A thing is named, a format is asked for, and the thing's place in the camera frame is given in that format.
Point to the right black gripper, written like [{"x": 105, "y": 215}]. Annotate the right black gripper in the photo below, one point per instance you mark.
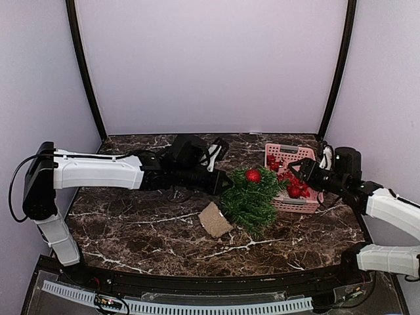
[{"x": 308, "y": 163}]

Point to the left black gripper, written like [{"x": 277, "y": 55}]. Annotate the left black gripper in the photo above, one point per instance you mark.
[{"x": 215, "y": 187}]

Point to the pink plastic basket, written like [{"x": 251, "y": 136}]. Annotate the pink plastic basket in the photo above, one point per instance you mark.
[{"x": 282, "y": 202}]

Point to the small green christmas tree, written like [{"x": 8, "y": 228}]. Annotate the small green christmas tree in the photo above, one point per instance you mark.
[{"x": 248, "y": 205}]

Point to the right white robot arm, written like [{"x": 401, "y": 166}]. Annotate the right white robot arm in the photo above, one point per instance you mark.
[{"x": 392, "y": 221}]

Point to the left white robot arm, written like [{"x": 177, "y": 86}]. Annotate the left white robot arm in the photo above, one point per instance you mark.
[{"x": 52, "y": 170}]

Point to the red ball ornament cluster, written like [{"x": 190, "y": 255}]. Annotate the red ball ornament cluster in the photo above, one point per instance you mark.
[{"x": 278, "y": 165}]

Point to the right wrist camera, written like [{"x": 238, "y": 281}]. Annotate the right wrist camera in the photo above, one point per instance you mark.
[{"x": 325, "y": 154}]

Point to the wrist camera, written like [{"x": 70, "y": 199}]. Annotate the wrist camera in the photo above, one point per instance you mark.
[
  {"x": 325, "y": 154},
  {"x": 216, "y": 152}
]

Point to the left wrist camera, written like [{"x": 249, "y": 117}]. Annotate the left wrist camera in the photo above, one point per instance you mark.
[{"x": 216, "y": 152}]

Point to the white perforated cable duct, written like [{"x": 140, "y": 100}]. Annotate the white perforated cable duct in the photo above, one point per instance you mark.
[{"x": 107, "y": 304}]

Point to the right black frame pole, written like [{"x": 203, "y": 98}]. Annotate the right black frame pole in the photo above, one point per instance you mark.
[{"x": 340, "y": 68}]

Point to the black frame pole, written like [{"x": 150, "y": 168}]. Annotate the black frame pole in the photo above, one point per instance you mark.
[
  {"x": 83, "y": 68},
  {"x": 340, "y": 68}
]

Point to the left black frame pole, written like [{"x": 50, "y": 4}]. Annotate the left black frame pole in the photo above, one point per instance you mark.
[{"x": 83, "y": 68}]

